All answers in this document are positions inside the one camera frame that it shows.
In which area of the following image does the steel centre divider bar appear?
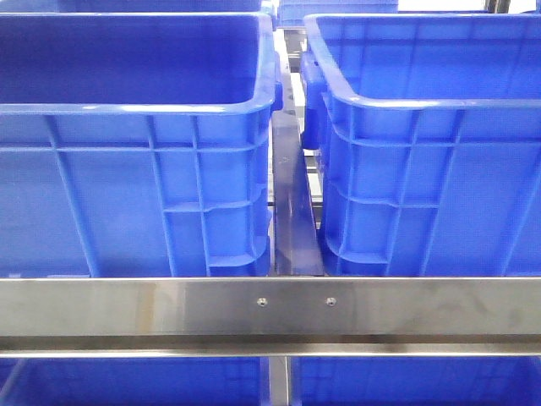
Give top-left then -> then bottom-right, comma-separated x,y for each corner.
271,29 -> 325,277

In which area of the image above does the large blue crate left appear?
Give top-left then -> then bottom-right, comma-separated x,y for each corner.
1,13 -> 281,278

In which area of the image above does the large blue crate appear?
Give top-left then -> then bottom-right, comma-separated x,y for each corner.
300,14 -> 540,277
1,13 -> 281,278

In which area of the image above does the large blue crate right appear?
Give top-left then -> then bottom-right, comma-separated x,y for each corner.
300,14 -> 540,277

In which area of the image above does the blue crate lower right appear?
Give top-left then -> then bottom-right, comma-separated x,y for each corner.
292,357 -> 540,405

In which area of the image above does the blue crate rear right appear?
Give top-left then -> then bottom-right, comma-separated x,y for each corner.
277,0 -> 399,27

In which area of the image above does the blue crate lower left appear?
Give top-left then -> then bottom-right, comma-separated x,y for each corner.
1,358 -> 271,405

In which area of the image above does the blue crate rear left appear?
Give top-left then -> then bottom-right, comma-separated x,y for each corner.
53,0 -> 275,15

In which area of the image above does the steel vertical post below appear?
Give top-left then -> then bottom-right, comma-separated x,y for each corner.
269,356 -> 292,406

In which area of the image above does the steel shelf front rail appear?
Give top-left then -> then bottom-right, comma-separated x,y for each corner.
1,277 -> 540,358

